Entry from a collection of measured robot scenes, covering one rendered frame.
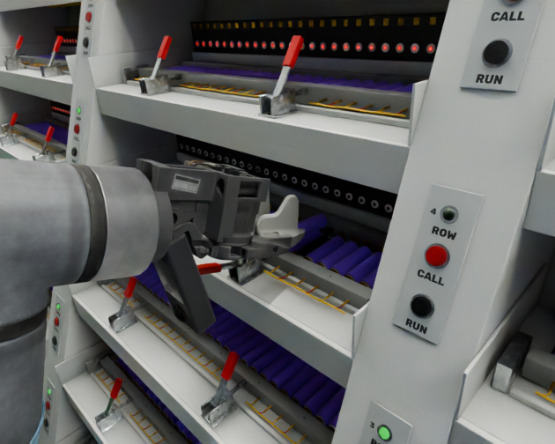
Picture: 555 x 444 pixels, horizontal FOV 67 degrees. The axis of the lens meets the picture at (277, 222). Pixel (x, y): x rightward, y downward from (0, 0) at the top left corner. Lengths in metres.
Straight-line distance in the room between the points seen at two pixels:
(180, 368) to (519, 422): 0.46
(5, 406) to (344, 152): 0.33
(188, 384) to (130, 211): 0.39
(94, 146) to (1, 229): 0.57
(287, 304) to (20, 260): 0.28
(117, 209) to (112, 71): 0.55
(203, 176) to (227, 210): 0.04
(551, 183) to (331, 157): 0.19
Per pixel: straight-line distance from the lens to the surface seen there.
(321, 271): 0.48
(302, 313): 0.46
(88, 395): 0.97
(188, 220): 0.38
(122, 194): 0.32
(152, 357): 0.72
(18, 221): 0.29
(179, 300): 0.42
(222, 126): 0.53
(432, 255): 0.35
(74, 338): 0.97
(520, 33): 0.36
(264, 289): 0.50
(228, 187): 0.37
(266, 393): 0.60
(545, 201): 0.34
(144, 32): 0.88
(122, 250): 0.32
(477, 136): 0.35
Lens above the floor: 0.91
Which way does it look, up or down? 12 degrees down
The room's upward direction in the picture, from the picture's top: 12 degrees clockwise
